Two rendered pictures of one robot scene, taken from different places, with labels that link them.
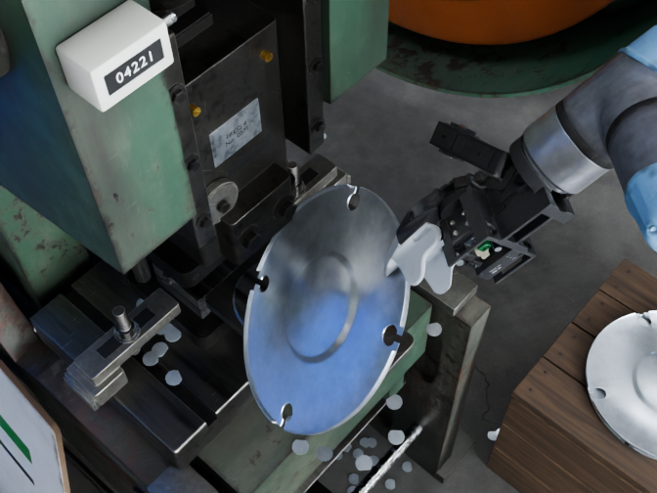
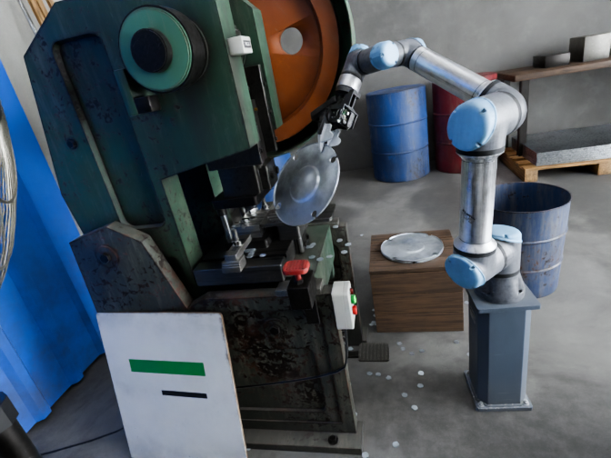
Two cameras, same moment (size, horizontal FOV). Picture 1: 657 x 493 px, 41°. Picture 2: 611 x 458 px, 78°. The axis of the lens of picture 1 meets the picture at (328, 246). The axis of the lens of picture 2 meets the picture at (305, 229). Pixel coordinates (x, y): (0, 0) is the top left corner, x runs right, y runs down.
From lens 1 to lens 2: 94 cm
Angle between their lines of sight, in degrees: 38
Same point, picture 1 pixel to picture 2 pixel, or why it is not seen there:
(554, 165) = (349, 82)
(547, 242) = not seen: hidden behind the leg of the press
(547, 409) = (383, 269)
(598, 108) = (351, 64)
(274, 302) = (286, 204)
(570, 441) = (397, 273)
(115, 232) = (245, 125)
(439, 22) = (287, 131)
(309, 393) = (318, 200)
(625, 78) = (352, 54)
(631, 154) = (365, 54)
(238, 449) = not seen: hidden behind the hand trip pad
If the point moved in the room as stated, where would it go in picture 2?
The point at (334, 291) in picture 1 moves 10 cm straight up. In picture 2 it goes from (306, 173) to (301, 143)
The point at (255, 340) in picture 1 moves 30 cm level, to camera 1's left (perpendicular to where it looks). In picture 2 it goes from (286, 218) to (200, 252)
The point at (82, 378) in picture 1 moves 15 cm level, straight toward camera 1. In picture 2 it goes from (230, 262) to (271, 265)
